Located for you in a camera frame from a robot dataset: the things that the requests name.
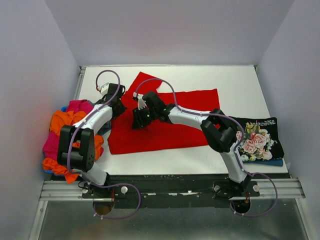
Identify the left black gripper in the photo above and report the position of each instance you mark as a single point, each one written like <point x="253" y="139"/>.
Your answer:
<point x="122" y="109"/>

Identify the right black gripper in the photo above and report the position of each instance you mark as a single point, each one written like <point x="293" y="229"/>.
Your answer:
<point x="138" y="122"/>

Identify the red t shirt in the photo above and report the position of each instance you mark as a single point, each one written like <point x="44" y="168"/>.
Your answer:
<point x="158" y="136"/>

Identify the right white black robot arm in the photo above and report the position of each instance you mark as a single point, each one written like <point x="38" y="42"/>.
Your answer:
<point x="218" y="129"/>

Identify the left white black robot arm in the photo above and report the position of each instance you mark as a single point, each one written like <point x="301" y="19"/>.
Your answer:
<point x="76" y="148"/>

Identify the grey blue t shirt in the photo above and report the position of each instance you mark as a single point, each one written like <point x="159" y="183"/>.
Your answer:
<point x="104" y="129"/>

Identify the orange t shirt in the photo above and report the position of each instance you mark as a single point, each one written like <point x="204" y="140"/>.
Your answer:
<point x="70" y="178"/>

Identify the pink t shirt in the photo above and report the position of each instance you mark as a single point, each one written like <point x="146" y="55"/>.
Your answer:
<point x="76" y="111"/>

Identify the black floral folded t shirt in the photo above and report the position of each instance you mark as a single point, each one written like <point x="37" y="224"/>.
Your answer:
<point x="260" y="139"/>

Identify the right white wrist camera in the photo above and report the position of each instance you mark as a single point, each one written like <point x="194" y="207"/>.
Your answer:
<point x="139" y="99"/>

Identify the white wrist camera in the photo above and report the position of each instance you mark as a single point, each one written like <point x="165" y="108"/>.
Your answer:
<point x="103" y="89"/>
<point x="139" y="99"/>

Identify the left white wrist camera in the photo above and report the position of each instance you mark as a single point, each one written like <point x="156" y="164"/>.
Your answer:
<point x="103" y="89"/>

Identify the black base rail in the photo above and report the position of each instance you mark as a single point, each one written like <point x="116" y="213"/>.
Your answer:
<point x="170" y="191"/>

